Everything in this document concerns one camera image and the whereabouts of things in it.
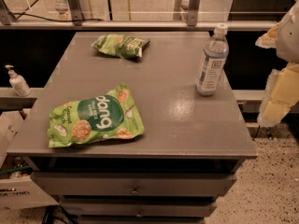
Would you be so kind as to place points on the white cardboard box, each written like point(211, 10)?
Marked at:
point(17, 190)

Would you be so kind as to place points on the upper drawer knob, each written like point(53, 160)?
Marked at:
point(135, 191)

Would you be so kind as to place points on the blue plastic water bottle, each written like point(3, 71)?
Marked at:
point(213, 58)

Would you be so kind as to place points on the small green snack bag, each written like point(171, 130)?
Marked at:
point(121, 46)

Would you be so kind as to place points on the drawer knob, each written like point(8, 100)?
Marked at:
point(135, 191)
point(139, 214)

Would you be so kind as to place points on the white pump dispenser bottle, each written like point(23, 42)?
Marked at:
point(17, 82)

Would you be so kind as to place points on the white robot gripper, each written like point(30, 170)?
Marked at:
point(290, 36)

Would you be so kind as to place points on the lower drawer knob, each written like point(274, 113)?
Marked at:
point(139, 214)

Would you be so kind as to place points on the metal railing frame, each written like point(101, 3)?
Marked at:
point(141, 14)

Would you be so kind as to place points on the grey drawer cabinet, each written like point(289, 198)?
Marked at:
point(186, 158)

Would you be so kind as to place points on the large green chips bag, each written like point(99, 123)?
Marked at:
point(113, 115)

